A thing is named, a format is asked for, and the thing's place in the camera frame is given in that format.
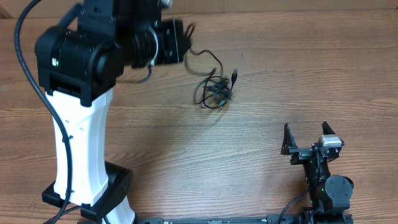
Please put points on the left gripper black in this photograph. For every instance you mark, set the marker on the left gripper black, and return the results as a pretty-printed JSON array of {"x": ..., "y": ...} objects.
[{"x": 173, "y": 30}]

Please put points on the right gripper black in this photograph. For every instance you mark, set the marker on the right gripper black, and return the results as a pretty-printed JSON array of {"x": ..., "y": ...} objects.
[{"x": 288, "y": 148}]

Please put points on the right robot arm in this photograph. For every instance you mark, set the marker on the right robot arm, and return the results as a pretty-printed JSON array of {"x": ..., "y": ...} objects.
[{"x": 329, "y": 194}]

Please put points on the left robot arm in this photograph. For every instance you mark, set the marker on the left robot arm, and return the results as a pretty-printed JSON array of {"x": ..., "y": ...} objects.
[{"x": 79, "y": 61}]

